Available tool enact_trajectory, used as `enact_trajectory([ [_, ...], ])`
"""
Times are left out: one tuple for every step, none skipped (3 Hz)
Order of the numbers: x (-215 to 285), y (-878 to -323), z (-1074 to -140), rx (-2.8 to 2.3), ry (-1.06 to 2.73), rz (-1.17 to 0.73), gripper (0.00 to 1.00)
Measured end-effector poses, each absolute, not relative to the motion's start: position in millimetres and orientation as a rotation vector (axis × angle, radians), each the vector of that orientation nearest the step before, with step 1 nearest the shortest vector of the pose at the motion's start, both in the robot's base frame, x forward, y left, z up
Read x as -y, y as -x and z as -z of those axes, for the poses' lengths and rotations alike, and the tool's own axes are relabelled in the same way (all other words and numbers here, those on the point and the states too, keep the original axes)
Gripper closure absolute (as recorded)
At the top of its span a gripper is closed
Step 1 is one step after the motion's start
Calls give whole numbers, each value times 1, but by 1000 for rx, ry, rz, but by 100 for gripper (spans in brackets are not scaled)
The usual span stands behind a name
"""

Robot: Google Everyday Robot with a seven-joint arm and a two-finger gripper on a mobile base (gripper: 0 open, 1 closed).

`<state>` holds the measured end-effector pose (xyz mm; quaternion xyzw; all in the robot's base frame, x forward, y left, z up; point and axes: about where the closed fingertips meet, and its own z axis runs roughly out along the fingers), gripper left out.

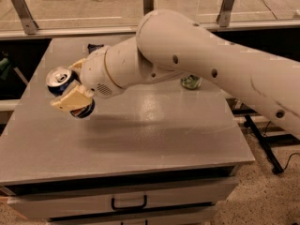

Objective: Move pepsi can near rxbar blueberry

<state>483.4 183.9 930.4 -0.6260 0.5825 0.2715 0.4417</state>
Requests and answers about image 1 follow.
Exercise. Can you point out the black drawer handle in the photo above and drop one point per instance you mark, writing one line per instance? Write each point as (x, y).
(129, 203)

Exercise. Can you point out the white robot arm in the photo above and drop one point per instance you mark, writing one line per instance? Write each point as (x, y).
(168, 44)

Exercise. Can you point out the blue pepsi can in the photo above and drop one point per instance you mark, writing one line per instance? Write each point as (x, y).
(63, 74)

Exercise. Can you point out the grey top drawer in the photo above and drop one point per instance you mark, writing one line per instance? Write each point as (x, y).
(93, 201)

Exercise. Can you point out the dark blue rxbar wrapper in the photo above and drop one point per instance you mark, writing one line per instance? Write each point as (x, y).
(93, 47)

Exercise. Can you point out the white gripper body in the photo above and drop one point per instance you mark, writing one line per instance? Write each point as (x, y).
(95, 72)

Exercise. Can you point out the grey lower drawer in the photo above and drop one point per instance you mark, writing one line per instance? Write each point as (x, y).
(206, 210)

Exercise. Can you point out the green object at left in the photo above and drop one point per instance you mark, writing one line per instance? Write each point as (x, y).
(5, 66)

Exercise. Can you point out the grey drawer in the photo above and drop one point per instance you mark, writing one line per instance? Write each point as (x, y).
(93, 201)
(206, 210)

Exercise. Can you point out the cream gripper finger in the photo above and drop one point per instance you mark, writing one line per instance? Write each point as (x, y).
(70, 96)
(77, 66)

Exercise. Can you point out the green soda can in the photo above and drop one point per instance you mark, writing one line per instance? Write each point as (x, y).
(191, 82)

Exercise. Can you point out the left metal railing bracket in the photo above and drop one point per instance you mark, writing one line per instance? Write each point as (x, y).
(29, 25)

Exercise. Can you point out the right metal railing bracket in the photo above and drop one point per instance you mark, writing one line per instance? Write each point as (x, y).
(224, 16)

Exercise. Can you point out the black metal floor stand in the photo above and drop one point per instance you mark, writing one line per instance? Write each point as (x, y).
(267, 142)

